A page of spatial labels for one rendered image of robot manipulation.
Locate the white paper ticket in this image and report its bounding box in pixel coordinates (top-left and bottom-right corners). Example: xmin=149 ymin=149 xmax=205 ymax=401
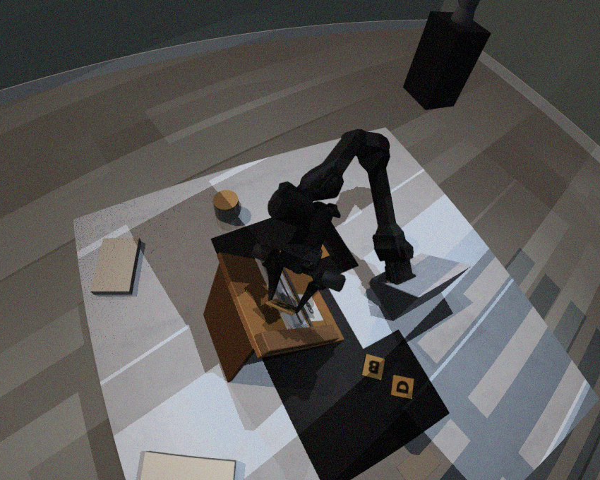
xmin=298 ymin=294 xmax=323 ymax=321

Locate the tan flat rectangular board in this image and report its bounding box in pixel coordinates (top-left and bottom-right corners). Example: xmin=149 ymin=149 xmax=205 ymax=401
xmin=90 ymin=237 xmax=141 ymax=295

